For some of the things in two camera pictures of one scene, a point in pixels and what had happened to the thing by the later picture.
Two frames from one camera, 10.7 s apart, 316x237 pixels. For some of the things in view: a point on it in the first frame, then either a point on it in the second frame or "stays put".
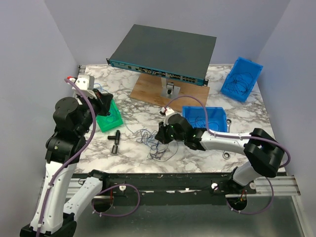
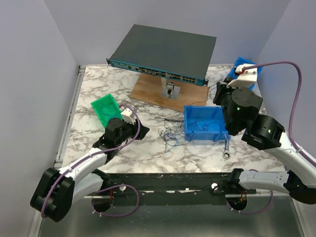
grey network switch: [165, 53] stays put
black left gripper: [103, 100] → [135, 128]
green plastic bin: [112, 120] stays put
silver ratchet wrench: [226, 154] stays put
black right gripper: [161, 136] → [221, 88]
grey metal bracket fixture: [169, 90] stays put
